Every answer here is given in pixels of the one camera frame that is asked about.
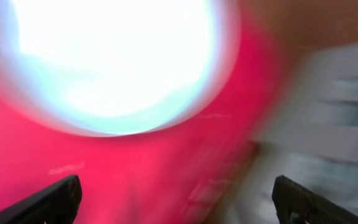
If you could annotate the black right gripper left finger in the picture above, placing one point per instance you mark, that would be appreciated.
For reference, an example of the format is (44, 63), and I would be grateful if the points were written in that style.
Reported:
(56, 204)

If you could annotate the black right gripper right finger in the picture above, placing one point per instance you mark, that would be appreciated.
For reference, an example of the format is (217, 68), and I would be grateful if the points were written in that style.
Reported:
(295, 203)

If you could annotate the grey dishwasher rack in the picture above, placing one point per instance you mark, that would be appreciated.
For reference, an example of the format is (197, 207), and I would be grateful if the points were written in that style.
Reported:
(311, 137)

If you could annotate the red plastic tray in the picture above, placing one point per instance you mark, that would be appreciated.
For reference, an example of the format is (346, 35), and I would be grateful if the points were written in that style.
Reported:
(175, 175)

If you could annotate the light blue plate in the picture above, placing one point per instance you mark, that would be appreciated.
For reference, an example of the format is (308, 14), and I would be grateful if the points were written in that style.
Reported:
(115, 68)

